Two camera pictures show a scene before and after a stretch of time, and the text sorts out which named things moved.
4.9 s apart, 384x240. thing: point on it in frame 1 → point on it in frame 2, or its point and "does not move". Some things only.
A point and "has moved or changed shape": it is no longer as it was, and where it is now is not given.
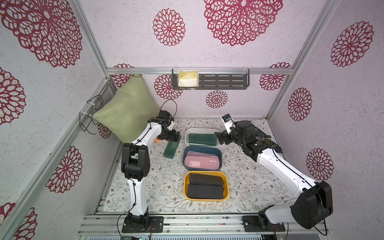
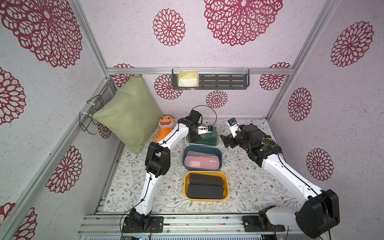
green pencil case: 171,147 has moved or changed shape
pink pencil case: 201,162 does not move
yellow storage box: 218,173 does not move
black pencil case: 205,179 does not move
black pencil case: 203,191 does not move
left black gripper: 172,137 → 196,138
